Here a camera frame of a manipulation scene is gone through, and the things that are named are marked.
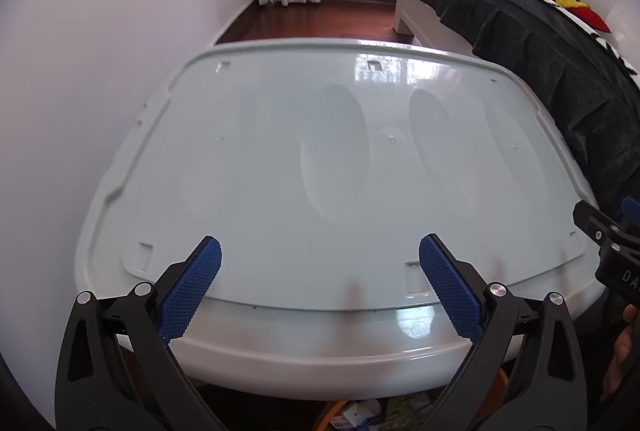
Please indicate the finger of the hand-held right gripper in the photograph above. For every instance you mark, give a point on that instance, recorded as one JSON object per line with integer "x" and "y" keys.
{"x": 631, "y": 206}
{"x": 592, "y": 218}

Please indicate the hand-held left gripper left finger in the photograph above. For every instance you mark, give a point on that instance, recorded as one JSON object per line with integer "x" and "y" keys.
{"x": 192, "y": 291}

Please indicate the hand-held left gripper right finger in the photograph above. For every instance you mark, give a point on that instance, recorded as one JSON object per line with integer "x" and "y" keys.
{"x": 450, "y": 291}

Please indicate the orange plastic bin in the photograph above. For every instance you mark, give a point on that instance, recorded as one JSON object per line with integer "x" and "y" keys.
{"x": 330, "y": 416}

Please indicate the person's right hand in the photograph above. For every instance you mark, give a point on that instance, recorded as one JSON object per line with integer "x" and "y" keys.
{"x": 622, "y": 351}

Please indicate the white box with barcode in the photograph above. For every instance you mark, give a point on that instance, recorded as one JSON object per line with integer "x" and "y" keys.
{"x": 345, "y": 418}

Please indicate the white plastic table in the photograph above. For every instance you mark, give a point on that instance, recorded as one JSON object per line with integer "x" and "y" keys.
{"x": 325, "y": 161}

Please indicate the black ruffled bed cover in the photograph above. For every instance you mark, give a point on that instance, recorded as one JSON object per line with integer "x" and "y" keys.
{"x": 525, "y": 46}

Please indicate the yellow red plush toy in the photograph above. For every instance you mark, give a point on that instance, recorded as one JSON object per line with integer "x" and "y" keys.
{"x": 575, "y": 6}

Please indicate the white bed frame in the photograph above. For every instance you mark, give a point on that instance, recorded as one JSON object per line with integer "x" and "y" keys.
{"x": 420, "y": 16}

